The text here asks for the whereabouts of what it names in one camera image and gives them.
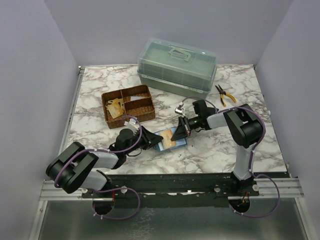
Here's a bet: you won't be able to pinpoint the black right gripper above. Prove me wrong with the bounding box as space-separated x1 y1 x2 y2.
171 116 201 142

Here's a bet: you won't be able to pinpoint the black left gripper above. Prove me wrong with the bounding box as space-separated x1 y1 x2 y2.
125 126 164 156

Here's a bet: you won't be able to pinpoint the blue leather card holder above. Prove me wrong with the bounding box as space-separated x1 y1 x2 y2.
154 127 188 152

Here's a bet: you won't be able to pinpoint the gold credit card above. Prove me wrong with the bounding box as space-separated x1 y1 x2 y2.
159 129 177 149

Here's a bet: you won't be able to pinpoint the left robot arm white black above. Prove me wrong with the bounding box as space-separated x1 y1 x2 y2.
45 126 164 198

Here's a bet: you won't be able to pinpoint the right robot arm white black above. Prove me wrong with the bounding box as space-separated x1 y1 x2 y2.
171 99 266 196

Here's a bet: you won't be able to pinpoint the white card in basket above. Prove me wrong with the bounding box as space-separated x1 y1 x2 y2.
130 96 145 101

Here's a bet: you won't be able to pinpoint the tan card in basket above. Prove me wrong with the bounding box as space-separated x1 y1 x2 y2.
106 98 125 119

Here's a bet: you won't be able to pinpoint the brown wicker divided basket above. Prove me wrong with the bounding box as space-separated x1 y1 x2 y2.
101 84 156 129

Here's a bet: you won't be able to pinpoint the green plastic storage box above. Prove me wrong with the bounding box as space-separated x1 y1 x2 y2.
137 38 218 99

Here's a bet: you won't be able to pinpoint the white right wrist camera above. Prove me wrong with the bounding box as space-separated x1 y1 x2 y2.
174 105 185 117

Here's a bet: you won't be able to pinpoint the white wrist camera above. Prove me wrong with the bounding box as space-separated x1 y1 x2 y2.
174 105 185 117
124 118 140 134

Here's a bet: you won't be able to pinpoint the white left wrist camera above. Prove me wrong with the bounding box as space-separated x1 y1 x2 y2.
124 118 140 134

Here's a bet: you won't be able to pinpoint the yellow handled pliers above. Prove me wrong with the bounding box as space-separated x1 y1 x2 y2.
215 84 237 107

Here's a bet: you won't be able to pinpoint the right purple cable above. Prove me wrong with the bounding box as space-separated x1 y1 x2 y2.
180 96 281 218

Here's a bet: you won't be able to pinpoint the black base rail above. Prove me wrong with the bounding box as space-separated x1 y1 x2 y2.
82 173 260 208

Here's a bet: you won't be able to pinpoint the left aluminium side rail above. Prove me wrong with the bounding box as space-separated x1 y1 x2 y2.
57 65 86 155

